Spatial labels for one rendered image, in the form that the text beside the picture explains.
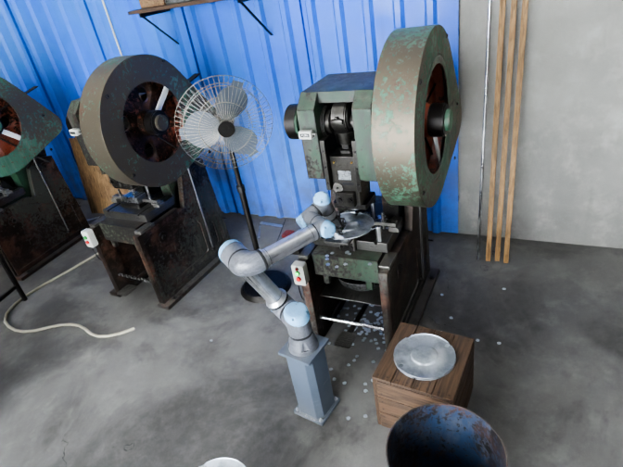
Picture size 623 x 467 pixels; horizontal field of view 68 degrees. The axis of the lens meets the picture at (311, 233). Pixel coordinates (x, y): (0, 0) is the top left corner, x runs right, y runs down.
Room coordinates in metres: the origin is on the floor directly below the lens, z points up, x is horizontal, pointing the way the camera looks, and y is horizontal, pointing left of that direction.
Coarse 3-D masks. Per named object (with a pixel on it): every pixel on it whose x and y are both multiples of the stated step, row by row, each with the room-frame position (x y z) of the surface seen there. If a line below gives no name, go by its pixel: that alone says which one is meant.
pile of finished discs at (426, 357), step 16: (416, 336) 1.73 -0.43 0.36; (432, 336) 1.71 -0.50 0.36; (400, 352) 1.64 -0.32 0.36; (416, 352) 1.62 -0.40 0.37; (432, 352) 1.60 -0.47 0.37; (448, 352) 1.59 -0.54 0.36; (400, 368) 1.54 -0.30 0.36; (416, 368) 1.53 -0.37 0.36; (432, 368) 1.51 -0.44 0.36; (448, 368) 1.49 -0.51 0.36
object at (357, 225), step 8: (344, 216) 2.33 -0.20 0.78; (352, 216) 2.32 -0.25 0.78; (360, 216) 2.30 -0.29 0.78; (368, 216) 2.28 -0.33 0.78; (352, 224) 2.21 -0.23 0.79; (360, 224) 2.21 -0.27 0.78; (368, 224) 2.19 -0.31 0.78; (352, 232) 2.14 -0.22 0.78; (360, 232) 2.13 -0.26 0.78; (368, 232) 2.11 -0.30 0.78
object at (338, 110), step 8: (336, 104) 2.30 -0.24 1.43; (344, 104) 2.28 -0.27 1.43; (336, 112) 2.27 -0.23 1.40; (344, 112) 2.25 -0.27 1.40; (336, 120) 2.25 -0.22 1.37; (344, 120) 2.25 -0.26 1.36; (336, 128) 2.27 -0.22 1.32; (344, 128) 2.25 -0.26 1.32; (352, 128) 2.32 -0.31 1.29; (336, 136) 2.32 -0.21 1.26; (344, 136) 2.28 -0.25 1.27; (352, 136) 2.28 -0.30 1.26; (344, 144) 2.28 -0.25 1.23
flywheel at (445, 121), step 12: (432, 72) 2.33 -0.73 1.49; (432, 84) 2.33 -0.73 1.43; (444, 84) 2.37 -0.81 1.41; (432, 96) 2.32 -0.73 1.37; (444, 96) 2.37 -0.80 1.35; (432, 108) 2.06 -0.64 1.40; (444, 108) 2.05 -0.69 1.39; (432, 120) 2.03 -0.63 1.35; (444, 120) 2.03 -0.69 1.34; (432, 132) 2.04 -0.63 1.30; (444, 132) 2.04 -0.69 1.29; (432, 144) 2.30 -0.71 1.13; (432, 156) 2.26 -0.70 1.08; (432, 168) 2.19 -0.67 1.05
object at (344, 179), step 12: (336, 156) 2.28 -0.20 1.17; (348, 156) 2.25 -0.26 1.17; (336, 168) 2.28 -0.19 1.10; (348, 168) 2.25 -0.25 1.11; (336, 180) 2.29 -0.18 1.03; (348, 180) 2.25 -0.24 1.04; (336, 192) 2.29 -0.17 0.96; (348, 192) 2.24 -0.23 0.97; (360, 192) 2.23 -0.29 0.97; (348, 204) 2.23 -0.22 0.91; (360, 204) 2.22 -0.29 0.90
